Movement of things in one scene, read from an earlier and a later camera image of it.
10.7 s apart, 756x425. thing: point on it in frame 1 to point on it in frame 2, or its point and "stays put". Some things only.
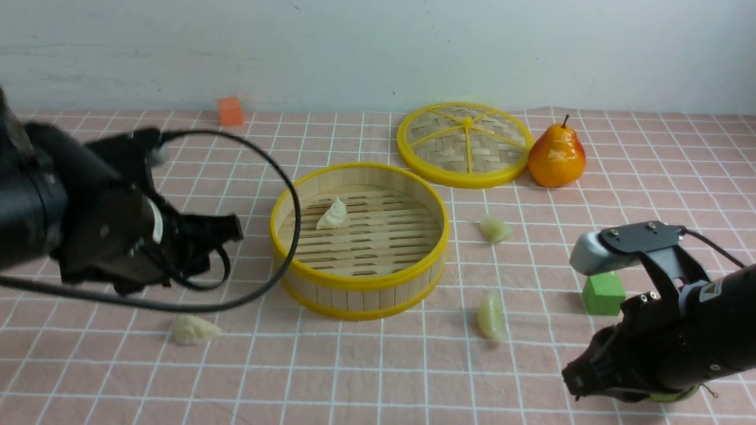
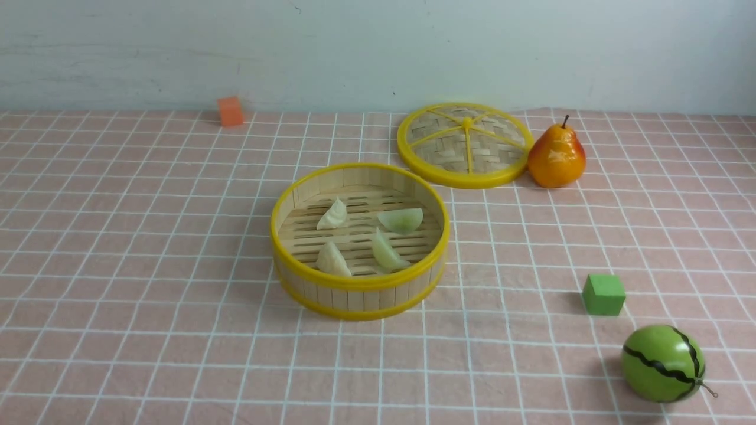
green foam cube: [603, 294] stays put
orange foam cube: [230, 110] stays put
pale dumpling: [191, 330] to [331, 260]
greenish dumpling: [491, 317] to [386, 258]
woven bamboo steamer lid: [465, 145] stays put
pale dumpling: [334, 216] stays put
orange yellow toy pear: [556, 158] stays put
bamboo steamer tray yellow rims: [374, 241] stays put
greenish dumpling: [494, 230] to [403, 222]
